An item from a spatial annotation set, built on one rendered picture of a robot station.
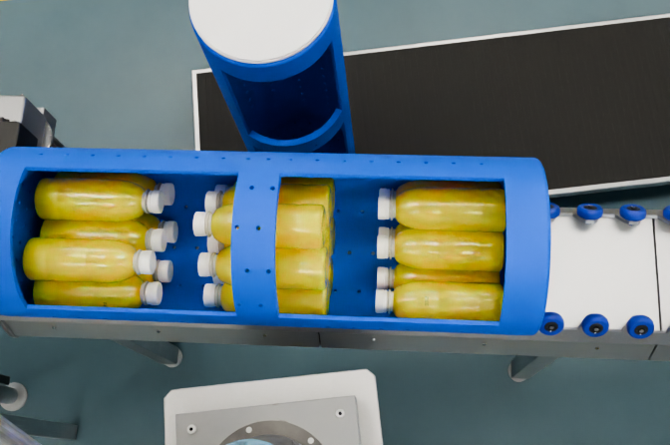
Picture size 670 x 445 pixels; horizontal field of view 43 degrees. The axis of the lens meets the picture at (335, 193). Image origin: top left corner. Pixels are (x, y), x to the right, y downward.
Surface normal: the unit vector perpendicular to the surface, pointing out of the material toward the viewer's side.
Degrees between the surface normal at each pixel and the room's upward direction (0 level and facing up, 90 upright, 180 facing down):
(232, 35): 0
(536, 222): 0
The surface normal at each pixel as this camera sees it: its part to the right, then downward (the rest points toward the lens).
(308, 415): -0.06, -0.33
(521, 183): -0.04, -0.70
